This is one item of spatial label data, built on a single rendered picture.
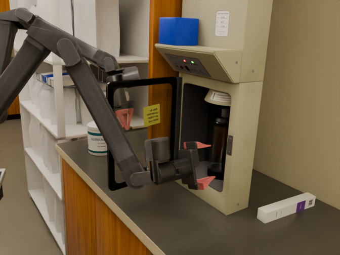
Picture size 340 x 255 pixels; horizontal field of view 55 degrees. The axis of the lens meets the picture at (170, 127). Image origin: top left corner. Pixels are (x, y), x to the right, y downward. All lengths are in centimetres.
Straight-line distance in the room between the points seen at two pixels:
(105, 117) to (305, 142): 88
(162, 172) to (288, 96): 77
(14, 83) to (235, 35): 64
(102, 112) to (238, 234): 59
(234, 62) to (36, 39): 55
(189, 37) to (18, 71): 56
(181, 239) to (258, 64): 60
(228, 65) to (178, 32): 23
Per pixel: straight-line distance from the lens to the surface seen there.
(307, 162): 147
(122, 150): 88
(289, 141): 150
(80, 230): 185
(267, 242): 112
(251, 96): 111
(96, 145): 166
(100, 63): 126
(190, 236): 109
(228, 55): 100
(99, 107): 88
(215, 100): 116
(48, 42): 90
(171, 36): 114
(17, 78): 92
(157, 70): 129
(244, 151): 115
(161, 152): 88
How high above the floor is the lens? 157
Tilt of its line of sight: 17 degrees down
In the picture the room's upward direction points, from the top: 2 degrees clockwise
